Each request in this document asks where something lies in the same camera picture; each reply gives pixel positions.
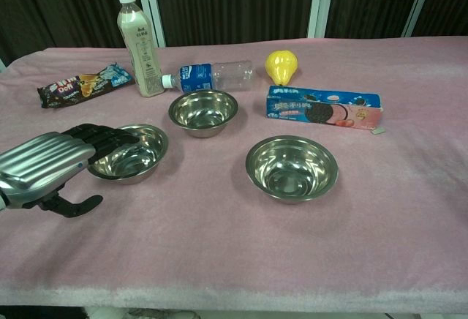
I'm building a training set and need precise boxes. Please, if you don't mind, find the clear blue-label water bottle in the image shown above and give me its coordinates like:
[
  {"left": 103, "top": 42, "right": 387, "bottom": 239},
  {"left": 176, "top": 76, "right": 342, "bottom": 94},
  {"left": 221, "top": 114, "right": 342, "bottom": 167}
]
[{"left": 162, "top": 60, "right": 254, "bottom": 93}]

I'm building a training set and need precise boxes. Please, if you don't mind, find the stainless steel bowl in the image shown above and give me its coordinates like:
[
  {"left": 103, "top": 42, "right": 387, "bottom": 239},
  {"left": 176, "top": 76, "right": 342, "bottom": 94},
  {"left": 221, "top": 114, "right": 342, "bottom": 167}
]
[
  {"left": 168, "top": 90, "right": 239, "bottom": 139},
  {"left": 87, "top": 124, "right": 170, "bottom": 185},
  {"left": 245, "top": 135, "right": 339, "bottom": 205}
]

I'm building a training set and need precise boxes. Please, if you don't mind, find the pink tablecloth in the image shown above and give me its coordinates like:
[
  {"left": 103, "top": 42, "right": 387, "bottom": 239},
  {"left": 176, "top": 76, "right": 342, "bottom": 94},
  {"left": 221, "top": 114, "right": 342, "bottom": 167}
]
[{"left": 0, "top": 35, "right": 468, "bottom": 315}]

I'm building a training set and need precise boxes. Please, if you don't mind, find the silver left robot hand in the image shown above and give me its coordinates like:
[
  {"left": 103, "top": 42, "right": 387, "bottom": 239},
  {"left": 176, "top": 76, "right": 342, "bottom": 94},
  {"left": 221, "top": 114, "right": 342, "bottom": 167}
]
[{"left": 0, "top": 124, "right": 140, "bottom": 219}]

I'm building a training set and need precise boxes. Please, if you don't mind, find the dark pleated curtain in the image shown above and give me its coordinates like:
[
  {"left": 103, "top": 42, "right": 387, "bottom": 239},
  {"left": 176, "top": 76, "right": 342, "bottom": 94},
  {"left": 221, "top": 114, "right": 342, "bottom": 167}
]
[{"left": 0, "top": 0, "right": 468, "bottom": 67}]

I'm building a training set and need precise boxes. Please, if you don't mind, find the white frame post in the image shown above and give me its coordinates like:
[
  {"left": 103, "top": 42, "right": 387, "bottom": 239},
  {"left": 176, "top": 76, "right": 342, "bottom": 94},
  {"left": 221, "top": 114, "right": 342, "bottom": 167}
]
[
  {"left": 401, "top": 0, "right": 439, "bottom": 38},
  {"left": 132, "top": 0, "right": 166, "bottom": 48},
  {"left": 306, "top": 0, "right": 336, "bottom": 39}
]

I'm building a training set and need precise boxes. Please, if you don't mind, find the blue pink cookie box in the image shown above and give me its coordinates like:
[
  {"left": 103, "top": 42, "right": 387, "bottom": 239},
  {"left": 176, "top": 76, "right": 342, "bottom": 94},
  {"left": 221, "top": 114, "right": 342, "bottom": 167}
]
[{"left": 265, "top": 85, "right": 385, "bottom": 131}]

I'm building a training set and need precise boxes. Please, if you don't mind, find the yellow pear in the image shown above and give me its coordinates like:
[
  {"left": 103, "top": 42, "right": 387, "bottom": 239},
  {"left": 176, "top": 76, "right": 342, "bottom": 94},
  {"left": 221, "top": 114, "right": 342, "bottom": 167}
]
[{"left": 265, "top": 50, "right": 299, "bottom": 86}]

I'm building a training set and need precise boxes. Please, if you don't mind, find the dark snack packet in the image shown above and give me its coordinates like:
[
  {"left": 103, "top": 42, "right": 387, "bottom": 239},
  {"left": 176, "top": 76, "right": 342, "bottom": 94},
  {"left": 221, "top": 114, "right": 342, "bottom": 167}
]
[{"left": 37, "top": 62, "right": 134, "bottom": 110}]

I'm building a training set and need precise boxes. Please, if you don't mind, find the tall milk tea bottle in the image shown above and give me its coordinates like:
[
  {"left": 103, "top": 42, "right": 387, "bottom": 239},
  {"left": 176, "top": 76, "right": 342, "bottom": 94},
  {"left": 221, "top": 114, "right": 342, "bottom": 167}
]
[{"left": 116, "top": 0, "right": 164, "bottom": 97}]

